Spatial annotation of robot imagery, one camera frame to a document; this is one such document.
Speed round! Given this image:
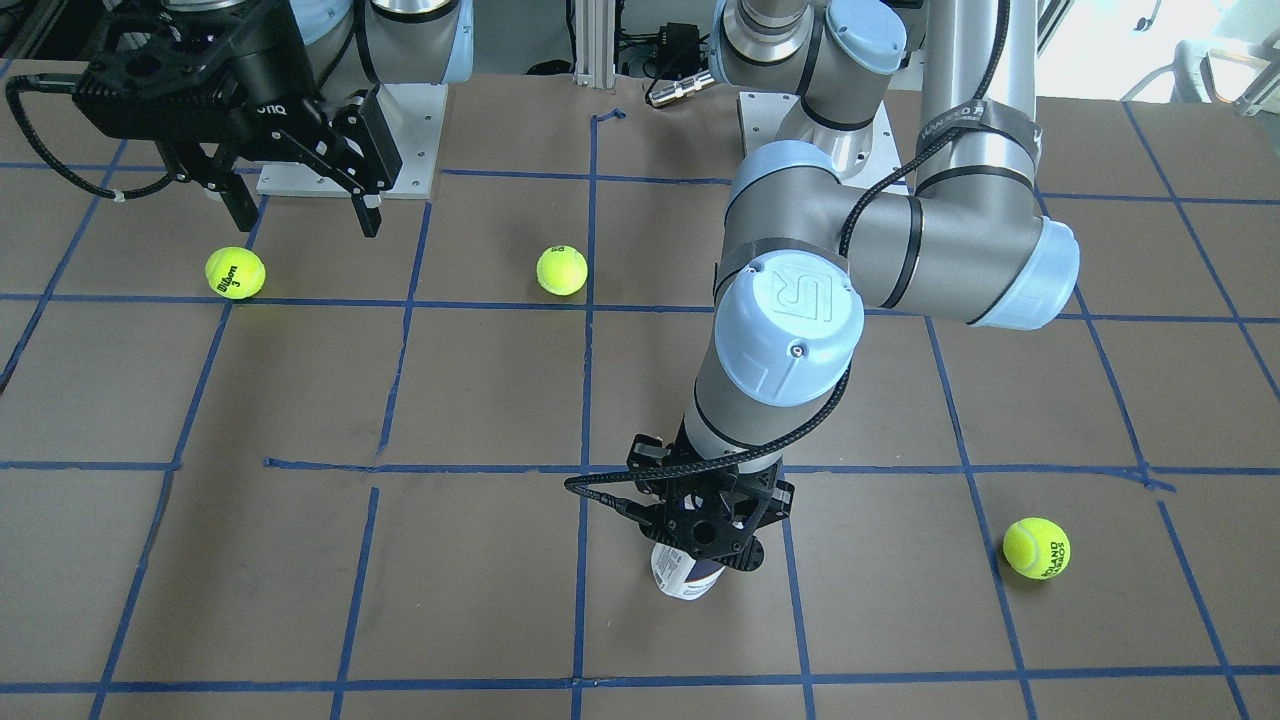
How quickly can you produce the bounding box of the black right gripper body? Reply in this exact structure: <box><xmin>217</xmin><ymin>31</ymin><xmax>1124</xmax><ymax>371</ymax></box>
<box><xmin>218</xmin><ymin>1</ymin><xmax>346</xmax><ymax>161</ymax></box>

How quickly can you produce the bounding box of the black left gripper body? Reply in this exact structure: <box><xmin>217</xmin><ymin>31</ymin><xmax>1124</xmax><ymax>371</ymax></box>
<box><xmin>666</xmin><ymin>459</ymin><xmax>776</xmax><ymax>530</ymax></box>

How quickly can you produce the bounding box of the white blue tennis ball can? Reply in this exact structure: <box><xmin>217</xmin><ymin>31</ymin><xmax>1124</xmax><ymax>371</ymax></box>
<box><xmin>650</xmin><ymin>544</ymin><xmax>726</xmax><ymax>601</ymax></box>

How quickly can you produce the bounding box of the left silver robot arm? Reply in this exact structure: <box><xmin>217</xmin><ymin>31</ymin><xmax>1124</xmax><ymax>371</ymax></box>
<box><xmin>643</xmin><ymin>1</ymin><xmax>1080</xmax><ymax>541</ymax></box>

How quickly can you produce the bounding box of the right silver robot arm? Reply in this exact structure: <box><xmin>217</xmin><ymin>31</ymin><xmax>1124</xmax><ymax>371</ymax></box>
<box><xmin>151</xmin><ymin>1</ymin><xmax>474</xmax><ymax>237</ymax></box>

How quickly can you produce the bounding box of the yellow tennis ball by base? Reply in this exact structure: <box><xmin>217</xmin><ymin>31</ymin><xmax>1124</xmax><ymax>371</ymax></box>
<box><xmin>204</xmin><ymin>247</ymin><xmax>268</xmax><ymax>300</ymax></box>

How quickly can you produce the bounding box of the yellow tennis ball near front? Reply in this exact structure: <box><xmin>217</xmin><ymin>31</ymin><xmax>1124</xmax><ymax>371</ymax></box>
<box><xmin>535</xmin><ymin>245</ymin><xmax>589</xmax><ymax>296</ymax></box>

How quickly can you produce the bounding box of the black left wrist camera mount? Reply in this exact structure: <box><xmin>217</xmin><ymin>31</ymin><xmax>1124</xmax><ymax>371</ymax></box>
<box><xmin>627</xmin><ymin>432</ymin><xmax>795</xmax><ymax>571</ymax></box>

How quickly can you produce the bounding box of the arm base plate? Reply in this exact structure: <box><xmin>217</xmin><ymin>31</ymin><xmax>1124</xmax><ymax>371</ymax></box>
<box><xmin>256</xmin><ymin>85</ymin><xmax>451</xmax><ymax>200</ymax></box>
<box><xmin>739</xmin><ymin>91</ymin><xmax>905</xmax><ymax>188</ymax></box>

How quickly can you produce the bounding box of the aluminium frame post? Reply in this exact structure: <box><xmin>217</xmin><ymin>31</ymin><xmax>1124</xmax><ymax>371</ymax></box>
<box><xmin>571</xmin><ymin>0</ymin><xmax>618</xmax><ymax>92</ymax></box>

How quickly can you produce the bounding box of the silver cable connector plug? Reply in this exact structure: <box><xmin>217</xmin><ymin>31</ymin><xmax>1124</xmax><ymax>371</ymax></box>
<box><xmin>645</xmin><ymin>70</ymin><xmax>717</xmax><ymax>109</ymax></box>

